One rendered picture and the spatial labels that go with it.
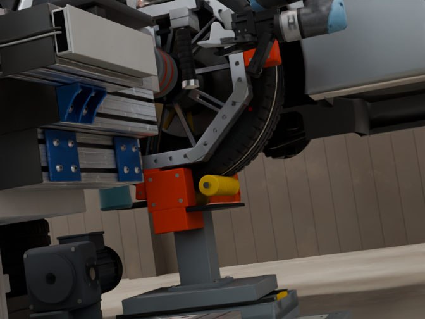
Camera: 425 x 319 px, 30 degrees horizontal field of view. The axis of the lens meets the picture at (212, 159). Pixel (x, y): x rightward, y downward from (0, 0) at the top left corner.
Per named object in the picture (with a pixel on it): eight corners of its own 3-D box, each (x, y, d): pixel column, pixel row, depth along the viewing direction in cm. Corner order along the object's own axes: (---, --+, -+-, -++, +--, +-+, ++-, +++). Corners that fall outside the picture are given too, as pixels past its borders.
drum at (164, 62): (184, 95, 228) (178, 47, 229) (159, 85, 207) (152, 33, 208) (139, 104, 231) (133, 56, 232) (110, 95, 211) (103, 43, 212)
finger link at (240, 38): (215, 40, 193) (247, 38, 196) (216, 47, 193) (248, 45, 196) (222, 35, 188) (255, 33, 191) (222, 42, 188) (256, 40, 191)
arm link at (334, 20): (344, -1, 193) (349, 33, 192) (300, 8, 196) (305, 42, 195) (340, -9, 185) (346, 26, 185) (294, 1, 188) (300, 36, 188)
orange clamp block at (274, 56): (250, 70, 224) (281, 64, 221) (244, 66, 216) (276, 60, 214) (246, 46, 224) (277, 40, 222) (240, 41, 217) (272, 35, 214)
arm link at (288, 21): (304, 41, 195) (299, 35, 187) (286, 45, 196) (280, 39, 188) (300, 11, 196) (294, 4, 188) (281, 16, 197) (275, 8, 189)
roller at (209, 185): (243, 193, 243) (240, 175, 244) (217, 193, 215) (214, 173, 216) (225, 197, 245) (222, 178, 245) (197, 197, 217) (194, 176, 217)
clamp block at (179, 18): (200, 32, 207) (197, 12, 207) (190, 25, 198) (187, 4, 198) (182, 36, 208) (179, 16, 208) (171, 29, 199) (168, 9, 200)
